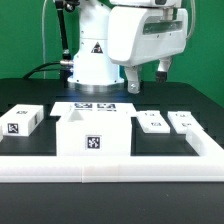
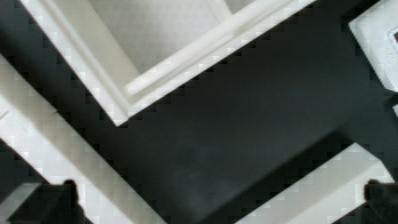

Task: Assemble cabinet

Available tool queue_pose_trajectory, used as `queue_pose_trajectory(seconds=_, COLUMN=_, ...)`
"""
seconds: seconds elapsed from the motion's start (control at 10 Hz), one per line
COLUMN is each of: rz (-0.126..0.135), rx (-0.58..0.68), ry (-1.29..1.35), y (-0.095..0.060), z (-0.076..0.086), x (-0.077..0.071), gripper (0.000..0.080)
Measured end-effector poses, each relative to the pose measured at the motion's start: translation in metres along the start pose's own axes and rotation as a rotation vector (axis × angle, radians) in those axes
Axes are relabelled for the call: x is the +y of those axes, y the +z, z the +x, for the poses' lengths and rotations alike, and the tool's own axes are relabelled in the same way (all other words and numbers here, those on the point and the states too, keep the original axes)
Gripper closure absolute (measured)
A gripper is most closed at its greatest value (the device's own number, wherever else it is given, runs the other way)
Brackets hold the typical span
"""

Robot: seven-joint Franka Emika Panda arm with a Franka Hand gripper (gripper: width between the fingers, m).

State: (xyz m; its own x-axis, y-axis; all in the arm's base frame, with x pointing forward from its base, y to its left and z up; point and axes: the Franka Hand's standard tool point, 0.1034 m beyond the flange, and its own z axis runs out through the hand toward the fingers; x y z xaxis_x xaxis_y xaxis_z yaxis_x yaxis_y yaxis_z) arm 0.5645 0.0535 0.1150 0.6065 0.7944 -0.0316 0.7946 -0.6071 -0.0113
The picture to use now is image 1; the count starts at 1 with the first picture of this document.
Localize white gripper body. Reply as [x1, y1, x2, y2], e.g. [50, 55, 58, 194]
[108, 6, 188, 67]

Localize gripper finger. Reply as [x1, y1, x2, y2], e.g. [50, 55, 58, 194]
[124, 66, 140, 94]
[156, 56, 172, 83]

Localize white cabinet door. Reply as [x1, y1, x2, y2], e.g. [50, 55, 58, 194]
[167, 111, 202, 134]
[137, 110, 170, 134]

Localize white cabinet body box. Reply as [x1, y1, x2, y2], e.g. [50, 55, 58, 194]
[56, 110, 132, 156]

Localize white cabinet top block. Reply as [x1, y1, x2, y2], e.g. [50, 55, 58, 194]
[0, 104, 44, 137]

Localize white L-shaped fence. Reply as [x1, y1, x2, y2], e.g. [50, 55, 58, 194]
[0, 128, 224, 183]

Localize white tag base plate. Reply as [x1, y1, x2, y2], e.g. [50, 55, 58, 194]
[50, 102, 136, 117]

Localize black cable bundle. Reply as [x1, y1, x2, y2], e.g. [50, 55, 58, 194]
[22, 60, 74, 80]

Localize black camera pole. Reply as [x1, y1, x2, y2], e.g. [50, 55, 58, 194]
[54, 0, 80, 60]

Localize grey thin cable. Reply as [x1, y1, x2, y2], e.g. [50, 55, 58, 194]
[41, 0, 48, 80]

